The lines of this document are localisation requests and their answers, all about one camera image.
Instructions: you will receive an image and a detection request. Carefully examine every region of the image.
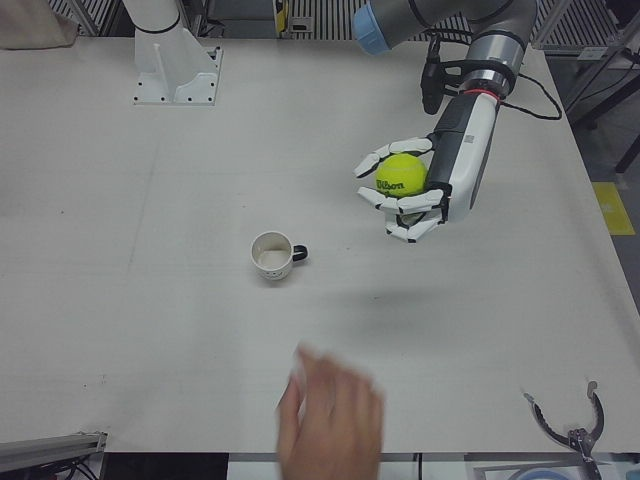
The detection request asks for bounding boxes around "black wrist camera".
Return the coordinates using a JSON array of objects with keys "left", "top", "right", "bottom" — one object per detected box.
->
[{"left": 421, "top": 38, "right": 443, "bottom": 115}]

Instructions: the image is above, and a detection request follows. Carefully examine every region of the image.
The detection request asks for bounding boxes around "white mug with black handle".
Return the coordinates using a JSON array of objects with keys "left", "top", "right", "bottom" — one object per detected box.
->
[{"left": 250, "top": 230, "right": 309, "bottom": 284}]

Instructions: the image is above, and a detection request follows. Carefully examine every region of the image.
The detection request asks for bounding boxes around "yellow tennis ball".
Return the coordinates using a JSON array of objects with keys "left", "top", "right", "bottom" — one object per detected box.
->
[{"left": 375, "top": 153, "right": 430, "bottom": 198}]

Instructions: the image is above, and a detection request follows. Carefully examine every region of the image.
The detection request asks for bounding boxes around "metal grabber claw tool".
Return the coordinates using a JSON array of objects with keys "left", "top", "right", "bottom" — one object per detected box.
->
[{"left": 522, "top": 380, "right": 606, "bottom": 480}]

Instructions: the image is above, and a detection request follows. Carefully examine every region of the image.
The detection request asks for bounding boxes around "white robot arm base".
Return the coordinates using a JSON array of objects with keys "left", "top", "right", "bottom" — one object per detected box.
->
[{"left": 122, "top": 0, "right": 224, "bottom": 107}]

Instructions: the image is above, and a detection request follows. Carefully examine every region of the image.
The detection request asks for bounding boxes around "aluminium profile bar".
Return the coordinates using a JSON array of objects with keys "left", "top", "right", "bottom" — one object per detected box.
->
[{"left": 0, "top": 430, "right": 108, "bottom": 475}]

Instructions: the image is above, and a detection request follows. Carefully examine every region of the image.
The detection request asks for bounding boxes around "bare human hand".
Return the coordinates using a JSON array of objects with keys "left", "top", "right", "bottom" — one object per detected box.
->
[{"left": 276, "top": 342, "right": 386, "bottom": 480}]

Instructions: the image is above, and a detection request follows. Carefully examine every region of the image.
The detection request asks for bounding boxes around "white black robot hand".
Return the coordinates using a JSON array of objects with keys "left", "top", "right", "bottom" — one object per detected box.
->
[{"left": 353, "top": 93, "right": 501, "bottom": 246}]

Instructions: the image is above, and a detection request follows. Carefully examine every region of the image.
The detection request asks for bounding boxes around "black cable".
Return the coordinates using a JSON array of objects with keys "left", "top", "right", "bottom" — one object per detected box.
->
[{"left": 501, "top": 73, "right": 563, "bottom": 121}]

